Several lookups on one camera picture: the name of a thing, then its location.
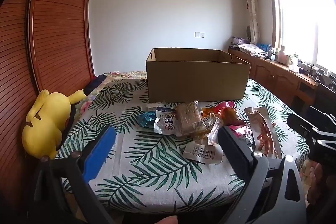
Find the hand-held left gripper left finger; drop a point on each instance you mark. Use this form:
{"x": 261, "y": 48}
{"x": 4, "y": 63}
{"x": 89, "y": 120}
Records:
{"x": 101, "y": 153}

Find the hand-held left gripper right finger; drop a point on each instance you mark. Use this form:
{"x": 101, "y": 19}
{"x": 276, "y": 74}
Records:
{"x": 235, "y": 153}

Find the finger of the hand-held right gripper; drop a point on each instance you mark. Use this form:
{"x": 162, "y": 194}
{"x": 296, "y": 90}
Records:
{"x": 323, "y": 112}
{"x": 299, "y": 124}

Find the pink snack packet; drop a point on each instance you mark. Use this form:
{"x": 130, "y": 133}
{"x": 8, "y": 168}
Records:
{"x": 242, "y": 133}

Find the clear packet with barcode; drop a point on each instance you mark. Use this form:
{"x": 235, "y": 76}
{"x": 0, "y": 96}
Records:
{"x": 202, "y": 154}

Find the long meat strip packet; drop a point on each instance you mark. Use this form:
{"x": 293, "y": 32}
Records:
{"x": 262, "y": 132}

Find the orange meat snack packet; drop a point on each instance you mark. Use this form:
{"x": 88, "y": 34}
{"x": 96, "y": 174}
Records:
{"x": 231, "y": 115}

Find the teal blue snack packet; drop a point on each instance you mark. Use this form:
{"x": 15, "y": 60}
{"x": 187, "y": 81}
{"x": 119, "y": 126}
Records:
{"x": 145, "y": 119}

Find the brown cake clear packet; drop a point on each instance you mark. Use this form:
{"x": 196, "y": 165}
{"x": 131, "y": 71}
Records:
{"x": 189, "y": 119}

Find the white pouch snack packet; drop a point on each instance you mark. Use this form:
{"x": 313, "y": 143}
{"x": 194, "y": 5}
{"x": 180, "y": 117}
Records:
{"x": 164, "y": 121}

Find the brown cardboard box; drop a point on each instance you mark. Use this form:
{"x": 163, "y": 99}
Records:
{"x": 197, "y": 82}

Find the person's right hand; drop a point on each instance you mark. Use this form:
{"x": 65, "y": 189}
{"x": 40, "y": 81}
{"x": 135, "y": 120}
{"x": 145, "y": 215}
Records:
{"x": 316, "y": 182}

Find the person's left hand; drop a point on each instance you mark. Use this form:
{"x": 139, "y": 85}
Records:
{"x": 164, "y": 220}

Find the black chair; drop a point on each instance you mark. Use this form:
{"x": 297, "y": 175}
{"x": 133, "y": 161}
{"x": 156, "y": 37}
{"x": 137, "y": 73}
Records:
{"x": 325, "y": 94}

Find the leaf printed bed cover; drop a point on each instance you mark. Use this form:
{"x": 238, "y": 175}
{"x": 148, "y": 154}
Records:
{"x": 147, "y": 174}

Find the long wooden cabinet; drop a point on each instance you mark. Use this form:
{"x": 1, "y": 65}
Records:
{"x": 273, "y": 77}

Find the yellow plush toy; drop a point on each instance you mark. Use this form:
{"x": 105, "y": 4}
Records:
{"x": 44, "y": 129}

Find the pink bottle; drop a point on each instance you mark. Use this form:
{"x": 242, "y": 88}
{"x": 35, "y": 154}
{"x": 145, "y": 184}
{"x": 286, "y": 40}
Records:
{"x": 282, "y": 55}

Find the dark blue cloth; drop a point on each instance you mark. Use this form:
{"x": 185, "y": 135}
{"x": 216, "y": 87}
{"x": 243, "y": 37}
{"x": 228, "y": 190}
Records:
{"x": 98, "y": 81}

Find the floral quilt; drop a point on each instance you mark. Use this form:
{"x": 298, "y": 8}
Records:
{"x": 123, "y": 74}

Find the blue bottle pack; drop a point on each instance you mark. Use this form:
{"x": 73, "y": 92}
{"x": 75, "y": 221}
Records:
{"x": 263, "y": 47}

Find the folded floral cloth stack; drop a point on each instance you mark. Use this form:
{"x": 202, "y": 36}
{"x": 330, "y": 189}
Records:
{"x": 249, "y": 50}

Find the wooden framed window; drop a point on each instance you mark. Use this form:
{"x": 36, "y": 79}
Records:
{"x": 302, "y": 16}

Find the purple tissue box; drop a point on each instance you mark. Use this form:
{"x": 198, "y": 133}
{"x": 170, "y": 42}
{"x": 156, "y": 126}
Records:
{"x": 239, "y": 40}

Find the patterned beige curtain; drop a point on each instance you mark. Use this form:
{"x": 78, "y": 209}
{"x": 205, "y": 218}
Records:
{"x": 250, "y": 3}

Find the wooden louvered wardrobe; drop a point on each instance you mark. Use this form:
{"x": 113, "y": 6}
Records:
{"x": 52, "y": 29}

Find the white wall switch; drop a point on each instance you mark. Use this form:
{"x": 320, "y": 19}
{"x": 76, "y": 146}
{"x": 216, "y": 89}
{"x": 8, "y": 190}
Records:
{"x": 200, "y": 34}

